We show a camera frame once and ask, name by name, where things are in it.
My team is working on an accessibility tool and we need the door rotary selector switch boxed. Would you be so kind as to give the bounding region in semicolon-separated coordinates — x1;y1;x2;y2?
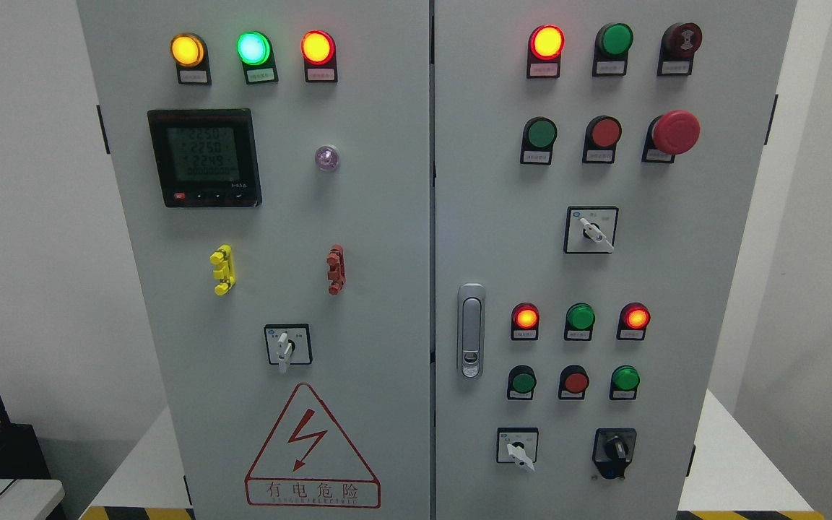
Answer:
264;324;313;374

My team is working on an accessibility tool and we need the green lit indicator light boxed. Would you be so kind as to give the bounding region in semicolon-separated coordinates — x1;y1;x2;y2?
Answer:
235;32;278;85

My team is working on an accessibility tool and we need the yellow indicator light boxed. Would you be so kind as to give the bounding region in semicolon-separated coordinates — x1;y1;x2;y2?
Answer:
170;32;212;85

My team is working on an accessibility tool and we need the red lit indicator lower left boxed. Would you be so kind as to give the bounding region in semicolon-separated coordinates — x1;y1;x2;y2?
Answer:
511;302;540;340

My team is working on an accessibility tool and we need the red lit indicator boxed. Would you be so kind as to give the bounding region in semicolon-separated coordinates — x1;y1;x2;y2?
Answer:
615;302;651;340
511;302;540;340
527;25;566;79

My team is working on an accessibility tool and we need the small purple clear lamp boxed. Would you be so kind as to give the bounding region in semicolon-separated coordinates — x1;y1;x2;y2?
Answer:
314;145;340;172

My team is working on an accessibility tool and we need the green push button lower left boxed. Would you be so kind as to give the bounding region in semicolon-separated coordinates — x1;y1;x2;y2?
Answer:
506;365;536;399

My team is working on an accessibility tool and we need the green push button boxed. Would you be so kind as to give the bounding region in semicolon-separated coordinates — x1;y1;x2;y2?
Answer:
610;365;641;401
506;365;536;399
519;116;557;165

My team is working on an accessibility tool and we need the green indicator lower middle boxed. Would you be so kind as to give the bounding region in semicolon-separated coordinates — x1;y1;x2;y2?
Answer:
563;303;597;340

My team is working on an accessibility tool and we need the green push button upper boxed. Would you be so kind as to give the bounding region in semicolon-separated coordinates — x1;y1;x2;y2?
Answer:
519;116;557;165

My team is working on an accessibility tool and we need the grey left cabinet door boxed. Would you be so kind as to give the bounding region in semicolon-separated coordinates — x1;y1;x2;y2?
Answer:
78;1;430;519

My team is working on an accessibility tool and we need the grey cabinet door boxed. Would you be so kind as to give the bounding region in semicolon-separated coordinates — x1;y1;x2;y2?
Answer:
435;1;796;519
78;1;430;519

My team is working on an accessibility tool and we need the red push button lower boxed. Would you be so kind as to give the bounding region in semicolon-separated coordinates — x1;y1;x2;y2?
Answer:
558;365;590;399

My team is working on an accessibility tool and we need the red push button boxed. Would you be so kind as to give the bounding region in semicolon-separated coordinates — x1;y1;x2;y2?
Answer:
581;115;622;164
558;365;590;399

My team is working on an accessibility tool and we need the grey right cabinet door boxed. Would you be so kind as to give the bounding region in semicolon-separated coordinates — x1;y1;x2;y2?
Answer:
435;1;796;519

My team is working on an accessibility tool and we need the red lit indicator lower right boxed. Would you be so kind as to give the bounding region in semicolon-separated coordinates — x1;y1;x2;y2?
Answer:
615;302;651;340

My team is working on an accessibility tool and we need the red push button upper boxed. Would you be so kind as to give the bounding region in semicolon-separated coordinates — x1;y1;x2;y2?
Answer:
581;115;622;164

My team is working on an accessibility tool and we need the red triangle warning sticker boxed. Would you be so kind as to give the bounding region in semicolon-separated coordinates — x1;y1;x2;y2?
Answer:
244;382;382;509

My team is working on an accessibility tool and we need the red lit indicator left door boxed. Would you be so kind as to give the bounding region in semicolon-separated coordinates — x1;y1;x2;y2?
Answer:
300;30;337;83

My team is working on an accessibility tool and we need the black digital power meter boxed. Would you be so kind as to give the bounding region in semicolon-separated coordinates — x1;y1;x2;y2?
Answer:
147;108;263;208

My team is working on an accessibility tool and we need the green push button lower right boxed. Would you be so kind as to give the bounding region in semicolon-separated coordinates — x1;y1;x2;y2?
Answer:
610;365;641;401

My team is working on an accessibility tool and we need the red lit indicator top right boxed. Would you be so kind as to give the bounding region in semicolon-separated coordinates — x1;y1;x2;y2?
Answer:
527;25;566;79

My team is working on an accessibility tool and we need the red emergency stop button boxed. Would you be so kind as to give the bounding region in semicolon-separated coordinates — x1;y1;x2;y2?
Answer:
641;110;702;164

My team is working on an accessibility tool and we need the green indicator top right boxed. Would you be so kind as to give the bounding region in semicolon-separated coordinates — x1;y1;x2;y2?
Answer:
591;23;633;78

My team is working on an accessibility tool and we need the dark red buzzer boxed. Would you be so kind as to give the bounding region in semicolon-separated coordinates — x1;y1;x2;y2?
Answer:
657;22;703;77

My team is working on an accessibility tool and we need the white side table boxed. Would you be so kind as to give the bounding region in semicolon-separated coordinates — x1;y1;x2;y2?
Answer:
0;480;65;519

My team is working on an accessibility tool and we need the silver door latch handle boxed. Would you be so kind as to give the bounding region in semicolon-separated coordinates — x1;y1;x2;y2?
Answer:
456;283;486;378

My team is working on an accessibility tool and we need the upper right rotary selector switch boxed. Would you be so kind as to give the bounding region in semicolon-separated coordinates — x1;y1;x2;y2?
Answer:
563;205;620;254

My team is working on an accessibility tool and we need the bottom white rotary selector switch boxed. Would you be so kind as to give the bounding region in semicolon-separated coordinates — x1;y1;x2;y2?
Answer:
496;427;540;473

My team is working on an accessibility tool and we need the black rotary knob switch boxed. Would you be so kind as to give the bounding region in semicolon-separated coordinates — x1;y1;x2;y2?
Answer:
591;428;637;480

